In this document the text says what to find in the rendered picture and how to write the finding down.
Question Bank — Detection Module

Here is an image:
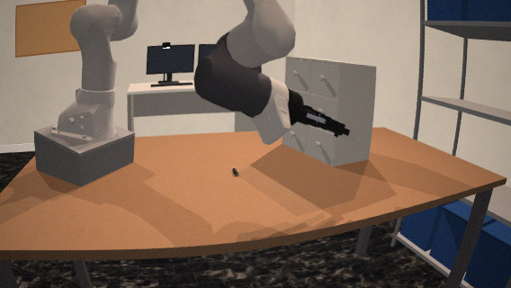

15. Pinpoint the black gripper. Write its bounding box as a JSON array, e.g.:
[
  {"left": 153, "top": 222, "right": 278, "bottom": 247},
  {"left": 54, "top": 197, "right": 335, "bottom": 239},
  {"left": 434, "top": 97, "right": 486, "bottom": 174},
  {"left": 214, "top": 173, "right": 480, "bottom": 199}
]
[{"left": 288, "top": 89, "right": 358, "bottom": 141}]

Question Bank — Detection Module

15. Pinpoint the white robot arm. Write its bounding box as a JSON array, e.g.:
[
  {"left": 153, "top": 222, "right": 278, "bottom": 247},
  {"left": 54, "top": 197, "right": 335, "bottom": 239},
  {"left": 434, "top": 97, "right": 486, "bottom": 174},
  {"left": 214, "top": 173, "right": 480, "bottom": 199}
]
[{"left": 51, "top": 0, "right": 296, "bottom": 145}]

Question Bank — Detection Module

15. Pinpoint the grey small chest of drawers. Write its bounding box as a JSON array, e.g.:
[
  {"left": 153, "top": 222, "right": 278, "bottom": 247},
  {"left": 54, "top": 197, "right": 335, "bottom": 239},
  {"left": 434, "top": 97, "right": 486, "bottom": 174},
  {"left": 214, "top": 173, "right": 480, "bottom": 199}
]
[{"left": 282, "top": 57, "right": 377, "bottom": 167}]

